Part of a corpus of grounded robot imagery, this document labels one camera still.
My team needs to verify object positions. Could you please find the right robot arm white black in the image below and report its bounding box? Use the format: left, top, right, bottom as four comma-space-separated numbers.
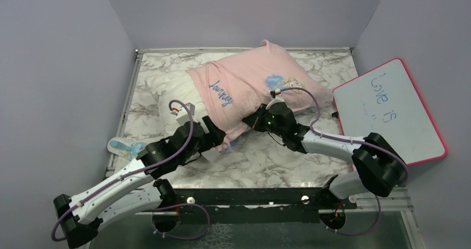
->
242, 102, 408, 208

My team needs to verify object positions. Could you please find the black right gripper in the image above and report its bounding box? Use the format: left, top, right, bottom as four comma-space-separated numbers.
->
244, 102, 286, 138

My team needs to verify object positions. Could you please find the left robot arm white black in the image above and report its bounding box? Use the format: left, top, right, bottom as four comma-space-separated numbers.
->
51, 116, 226, 248

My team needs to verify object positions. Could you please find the aluminium table frame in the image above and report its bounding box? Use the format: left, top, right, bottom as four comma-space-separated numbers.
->
77, 47, 414, 249

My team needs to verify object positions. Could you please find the pink framed whiteboard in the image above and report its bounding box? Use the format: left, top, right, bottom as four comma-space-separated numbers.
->
333, 58, 448, 165

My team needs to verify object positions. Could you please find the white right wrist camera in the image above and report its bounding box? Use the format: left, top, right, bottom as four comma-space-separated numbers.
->
266, 88, 285, 110

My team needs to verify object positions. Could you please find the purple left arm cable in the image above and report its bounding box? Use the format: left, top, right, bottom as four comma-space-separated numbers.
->
51, 99, 211, 242

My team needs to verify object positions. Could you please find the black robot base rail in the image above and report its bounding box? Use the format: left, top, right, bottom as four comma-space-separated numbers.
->
153, 187, 357, 225

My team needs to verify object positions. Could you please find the white pillow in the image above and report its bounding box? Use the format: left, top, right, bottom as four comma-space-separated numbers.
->
144, 71, 208, 134

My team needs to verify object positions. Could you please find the Elsa print pink-lined pillowcase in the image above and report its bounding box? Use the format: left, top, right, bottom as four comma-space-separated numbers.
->
187, 40, 333, 152

